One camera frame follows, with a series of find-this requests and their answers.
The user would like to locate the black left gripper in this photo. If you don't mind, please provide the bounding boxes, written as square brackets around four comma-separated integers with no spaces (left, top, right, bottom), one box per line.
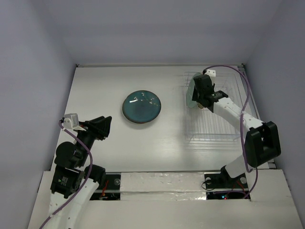
[74,114,112,165]

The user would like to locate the light green plate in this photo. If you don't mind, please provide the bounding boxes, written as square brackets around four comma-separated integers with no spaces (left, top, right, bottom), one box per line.
[186,73,200,108]

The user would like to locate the red plate teal flower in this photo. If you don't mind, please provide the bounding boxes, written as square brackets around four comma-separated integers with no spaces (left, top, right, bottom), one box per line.
[127,120,154,126]

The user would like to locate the dark teal brown-rimmed plate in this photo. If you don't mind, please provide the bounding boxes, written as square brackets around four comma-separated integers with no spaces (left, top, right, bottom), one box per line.
[122,90,162,122]

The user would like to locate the yellow cream plate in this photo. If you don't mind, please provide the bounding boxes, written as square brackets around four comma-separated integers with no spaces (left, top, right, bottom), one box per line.
[197,103,204,109]

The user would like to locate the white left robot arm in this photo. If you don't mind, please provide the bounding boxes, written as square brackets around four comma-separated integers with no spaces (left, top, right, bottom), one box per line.
[40,114,112,229]

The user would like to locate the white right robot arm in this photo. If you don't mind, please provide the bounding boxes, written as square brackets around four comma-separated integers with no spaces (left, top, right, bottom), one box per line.
[190,74,281,188]

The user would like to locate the white foam strip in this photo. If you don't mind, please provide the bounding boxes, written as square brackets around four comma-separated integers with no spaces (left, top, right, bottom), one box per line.
[120,172,206,201]

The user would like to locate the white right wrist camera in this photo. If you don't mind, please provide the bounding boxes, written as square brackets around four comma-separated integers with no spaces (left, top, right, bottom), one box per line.
[203,69,216,78]

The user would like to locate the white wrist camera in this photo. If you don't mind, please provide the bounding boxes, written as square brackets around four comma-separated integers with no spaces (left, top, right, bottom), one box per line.
[203,69,216,78]
[60,113,85,131]

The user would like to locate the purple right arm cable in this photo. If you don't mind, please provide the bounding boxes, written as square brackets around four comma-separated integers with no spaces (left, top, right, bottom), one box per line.
[203,65,259,200]

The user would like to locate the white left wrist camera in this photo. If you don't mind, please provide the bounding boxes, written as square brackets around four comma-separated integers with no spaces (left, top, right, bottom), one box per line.
[60,113,85,131]

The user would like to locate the white wire dish rack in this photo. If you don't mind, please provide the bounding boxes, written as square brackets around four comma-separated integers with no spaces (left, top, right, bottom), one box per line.
[181,71,245,144]

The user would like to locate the aluminium table edge rail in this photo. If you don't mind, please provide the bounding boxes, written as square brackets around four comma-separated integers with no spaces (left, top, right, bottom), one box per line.
[237,64,277,169]

